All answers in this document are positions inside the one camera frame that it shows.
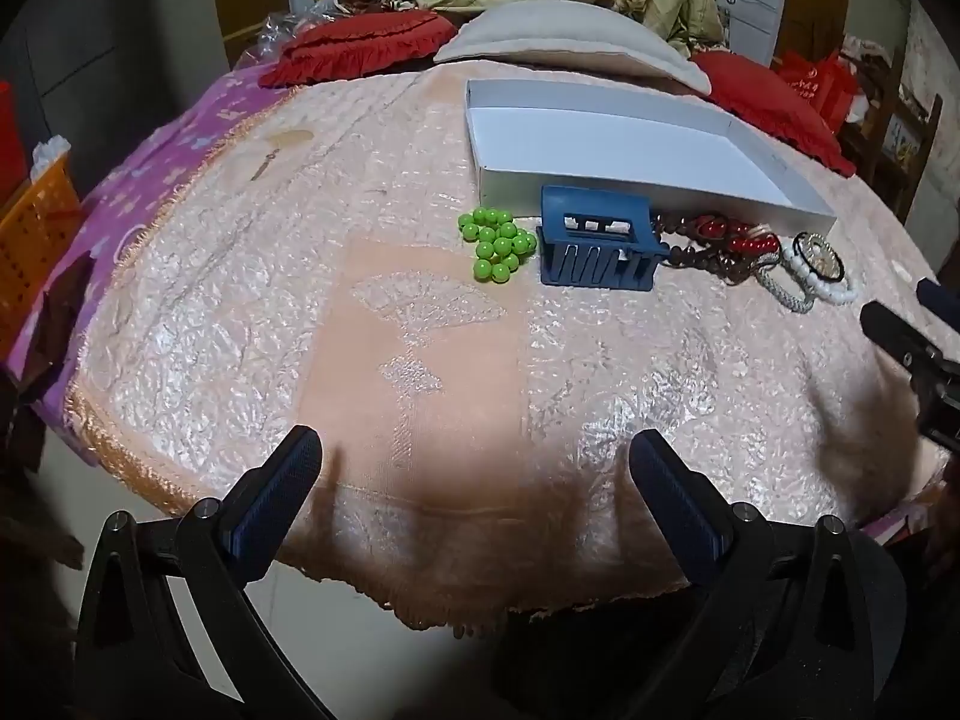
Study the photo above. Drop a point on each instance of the blue hair claw clip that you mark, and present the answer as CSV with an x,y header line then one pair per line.
x,y
592,202

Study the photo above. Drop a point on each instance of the grey refrigerator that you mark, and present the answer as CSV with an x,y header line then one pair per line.
x,y
112,30

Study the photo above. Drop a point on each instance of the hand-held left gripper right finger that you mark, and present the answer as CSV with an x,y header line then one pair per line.
x,y
679,510

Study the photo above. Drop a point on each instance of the white plastic bag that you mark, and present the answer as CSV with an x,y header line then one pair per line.
x,y
49,154

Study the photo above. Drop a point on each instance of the orange plastic basket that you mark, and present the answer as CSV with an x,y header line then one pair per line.
x,y
30,240

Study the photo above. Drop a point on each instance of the wooden chair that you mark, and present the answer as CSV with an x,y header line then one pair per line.
x,y
900,135

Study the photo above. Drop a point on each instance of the red fringed pillow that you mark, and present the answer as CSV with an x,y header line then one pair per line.
x,y
352,52

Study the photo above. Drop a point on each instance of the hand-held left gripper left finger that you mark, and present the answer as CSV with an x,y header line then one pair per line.
x,y
270,510

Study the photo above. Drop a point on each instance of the beige pillow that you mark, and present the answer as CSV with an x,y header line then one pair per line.
x,y
555,37

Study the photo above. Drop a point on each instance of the white cardboard tray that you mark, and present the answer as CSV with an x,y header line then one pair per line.
x,y
600,150

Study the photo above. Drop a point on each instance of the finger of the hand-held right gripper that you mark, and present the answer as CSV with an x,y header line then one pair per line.
x,y
892,330
941,296

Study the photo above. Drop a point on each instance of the purple flower bedsheet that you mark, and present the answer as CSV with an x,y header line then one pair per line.
x,y
150,165

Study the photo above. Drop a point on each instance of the clear plastic wrap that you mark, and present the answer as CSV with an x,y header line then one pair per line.
x,y
277,34

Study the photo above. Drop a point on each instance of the plain red pillow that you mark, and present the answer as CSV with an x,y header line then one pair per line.
x,y
765,105

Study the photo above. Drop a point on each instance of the red shopping bag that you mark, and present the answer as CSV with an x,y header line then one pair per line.
x,y
817,86

